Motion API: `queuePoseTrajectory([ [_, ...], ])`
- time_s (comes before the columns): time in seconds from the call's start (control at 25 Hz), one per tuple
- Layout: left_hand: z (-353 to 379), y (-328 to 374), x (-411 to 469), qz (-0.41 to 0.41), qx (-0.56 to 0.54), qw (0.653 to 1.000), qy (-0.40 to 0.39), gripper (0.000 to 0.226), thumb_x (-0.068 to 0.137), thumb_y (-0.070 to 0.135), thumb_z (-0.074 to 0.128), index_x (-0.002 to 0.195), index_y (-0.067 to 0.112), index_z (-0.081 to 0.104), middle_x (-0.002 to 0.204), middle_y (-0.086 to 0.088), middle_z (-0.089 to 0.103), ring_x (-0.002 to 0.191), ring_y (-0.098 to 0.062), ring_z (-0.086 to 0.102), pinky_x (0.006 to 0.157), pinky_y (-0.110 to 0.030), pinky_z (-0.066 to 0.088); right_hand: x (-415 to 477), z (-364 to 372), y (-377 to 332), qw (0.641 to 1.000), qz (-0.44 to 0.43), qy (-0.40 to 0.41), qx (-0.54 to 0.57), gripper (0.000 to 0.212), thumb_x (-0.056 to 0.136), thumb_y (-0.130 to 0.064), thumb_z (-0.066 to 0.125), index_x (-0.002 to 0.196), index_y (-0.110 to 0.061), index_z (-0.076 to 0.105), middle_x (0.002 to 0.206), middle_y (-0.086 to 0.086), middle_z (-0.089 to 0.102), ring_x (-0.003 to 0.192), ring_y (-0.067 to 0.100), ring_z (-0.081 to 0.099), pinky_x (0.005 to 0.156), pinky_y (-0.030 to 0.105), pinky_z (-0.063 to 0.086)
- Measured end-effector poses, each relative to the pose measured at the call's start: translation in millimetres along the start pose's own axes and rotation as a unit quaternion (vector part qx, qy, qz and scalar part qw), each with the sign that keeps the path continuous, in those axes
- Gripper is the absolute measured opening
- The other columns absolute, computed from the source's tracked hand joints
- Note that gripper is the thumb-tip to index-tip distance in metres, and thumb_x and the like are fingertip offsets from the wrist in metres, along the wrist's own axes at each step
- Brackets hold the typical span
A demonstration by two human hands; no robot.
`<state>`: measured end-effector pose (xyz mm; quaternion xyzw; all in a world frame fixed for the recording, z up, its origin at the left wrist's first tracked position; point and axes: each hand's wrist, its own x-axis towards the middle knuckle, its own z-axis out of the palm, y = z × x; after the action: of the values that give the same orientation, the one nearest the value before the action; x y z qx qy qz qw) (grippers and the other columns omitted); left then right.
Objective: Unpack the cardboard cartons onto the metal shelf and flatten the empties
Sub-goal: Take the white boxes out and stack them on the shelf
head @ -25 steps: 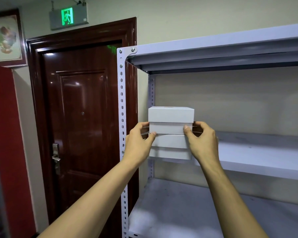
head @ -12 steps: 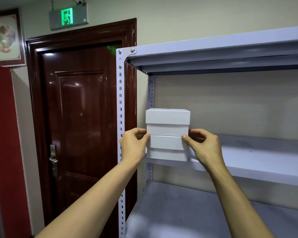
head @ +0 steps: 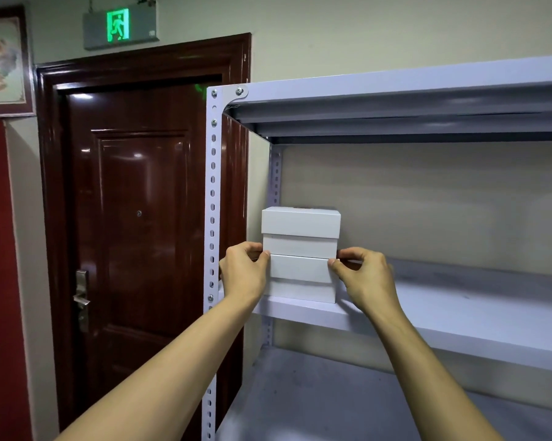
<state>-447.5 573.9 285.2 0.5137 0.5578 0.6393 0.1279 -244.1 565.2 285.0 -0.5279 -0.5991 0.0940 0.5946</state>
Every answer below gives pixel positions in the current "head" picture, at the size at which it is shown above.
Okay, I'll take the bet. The person's left hand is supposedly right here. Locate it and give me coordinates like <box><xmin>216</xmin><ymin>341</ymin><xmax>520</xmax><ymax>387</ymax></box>
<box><xmin>219</xmin><ymin>240</ymin><xmax>270</xmax><ymax>313</ymax></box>

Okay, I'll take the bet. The person's right hand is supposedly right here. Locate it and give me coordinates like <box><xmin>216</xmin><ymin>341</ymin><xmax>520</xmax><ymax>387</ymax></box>
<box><xmin>328</xmin><ymin>246</ymin><xmax>404</xmax><ymax>318</ymax></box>

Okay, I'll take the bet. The small white logo box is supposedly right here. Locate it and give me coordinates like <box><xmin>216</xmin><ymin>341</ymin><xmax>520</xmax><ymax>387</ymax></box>
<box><xmin>267</xmin><ymin>255</ymin><xmax>340</xmax><ymax>304</ymax></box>
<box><xmin>261</xmin><ymin>206</ymin><xmax>342</xmax><ymax>260</ymax></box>

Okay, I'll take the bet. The white metal shelving rack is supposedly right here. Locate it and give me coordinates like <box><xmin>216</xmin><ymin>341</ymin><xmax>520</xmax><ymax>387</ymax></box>
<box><xmin>201</xmin><ymin>55</ymin><xmax>552</xmax><ymax>441</ymax></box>

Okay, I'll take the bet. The person's left forearm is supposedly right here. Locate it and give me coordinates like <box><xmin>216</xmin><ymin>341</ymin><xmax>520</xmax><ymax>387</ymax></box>
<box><xmin>55</xmin><ymin>293</ymin><xmax>259</xmax><ymax>441</ymax></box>

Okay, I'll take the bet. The person's right forearm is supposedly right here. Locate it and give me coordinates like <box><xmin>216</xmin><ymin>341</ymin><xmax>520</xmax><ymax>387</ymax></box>
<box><xmin>368</xmin><ymin>303</ymin><xmax>502</xmax><ymax>441</ymax></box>

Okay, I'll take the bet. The dark wooden door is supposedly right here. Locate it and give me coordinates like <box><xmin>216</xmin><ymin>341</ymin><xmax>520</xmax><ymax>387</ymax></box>
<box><xmin>35</xmin><ymin>34</ymin><xmax>252</xmax><ymax>432</ymax></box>

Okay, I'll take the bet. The green exit sign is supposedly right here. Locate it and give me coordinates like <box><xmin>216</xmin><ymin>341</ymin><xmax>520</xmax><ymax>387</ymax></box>
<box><xmin>83</xmin><ymin>0</ymin><xmax>160</xmax><ymax>50</ymax></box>

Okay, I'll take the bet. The metal door handle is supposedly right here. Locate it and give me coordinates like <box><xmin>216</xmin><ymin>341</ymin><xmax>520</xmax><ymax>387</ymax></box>
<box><xmin>73</xmin><ymin>269</ymin><xmax>92</xmax><ymax>334</ymax></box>

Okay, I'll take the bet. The framed wall picture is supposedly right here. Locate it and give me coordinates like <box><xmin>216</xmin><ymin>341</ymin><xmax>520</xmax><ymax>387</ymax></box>
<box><xmin>0</xmin><ymin>6</ymin><xmax>35</xmax><ymax>118</ymax></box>

